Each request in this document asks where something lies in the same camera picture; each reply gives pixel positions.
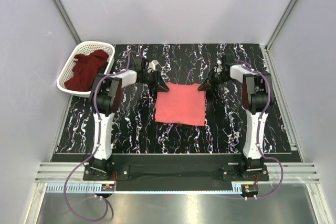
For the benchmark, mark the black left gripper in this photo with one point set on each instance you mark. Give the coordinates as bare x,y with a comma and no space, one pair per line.
158,82

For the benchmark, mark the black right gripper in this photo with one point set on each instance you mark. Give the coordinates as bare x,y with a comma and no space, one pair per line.
205,86

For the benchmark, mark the pink t shirt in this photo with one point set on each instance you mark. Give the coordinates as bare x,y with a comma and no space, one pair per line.
182,104

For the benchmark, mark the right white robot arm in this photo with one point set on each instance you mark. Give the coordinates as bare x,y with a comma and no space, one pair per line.
257,96

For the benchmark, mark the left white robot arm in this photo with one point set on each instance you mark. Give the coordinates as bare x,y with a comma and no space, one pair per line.
105,100

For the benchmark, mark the black garment in basket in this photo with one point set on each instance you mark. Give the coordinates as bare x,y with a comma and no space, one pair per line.
103,69

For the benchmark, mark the dark red t shirt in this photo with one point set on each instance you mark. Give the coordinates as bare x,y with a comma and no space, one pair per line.
85,70

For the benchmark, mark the white plastic laundry basket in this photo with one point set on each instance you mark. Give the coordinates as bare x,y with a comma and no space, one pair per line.
85,48

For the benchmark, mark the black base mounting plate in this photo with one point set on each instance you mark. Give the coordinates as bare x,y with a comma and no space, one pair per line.
158,183

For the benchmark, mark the grey slotted cable duct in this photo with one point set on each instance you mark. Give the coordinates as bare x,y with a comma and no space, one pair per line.
80,188

